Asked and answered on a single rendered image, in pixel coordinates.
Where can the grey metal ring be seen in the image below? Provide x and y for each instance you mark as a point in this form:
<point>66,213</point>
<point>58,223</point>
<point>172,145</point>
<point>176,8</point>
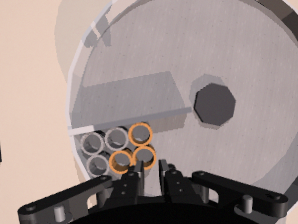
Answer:
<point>85,145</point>
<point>91,167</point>
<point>109,141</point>

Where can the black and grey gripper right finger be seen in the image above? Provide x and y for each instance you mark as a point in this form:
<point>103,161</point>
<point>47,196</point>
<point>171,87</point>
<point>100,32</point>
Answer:
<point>258,204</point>

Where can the bronze bushing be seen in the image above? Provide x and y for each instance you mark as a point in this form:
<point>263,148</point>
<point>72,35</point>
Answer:
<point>115,166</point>
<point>149,164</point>
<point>136,142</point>

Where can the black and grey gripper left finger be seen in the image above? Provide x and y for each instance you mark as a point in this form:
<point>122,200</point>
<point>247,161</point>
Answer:
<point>70,204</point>

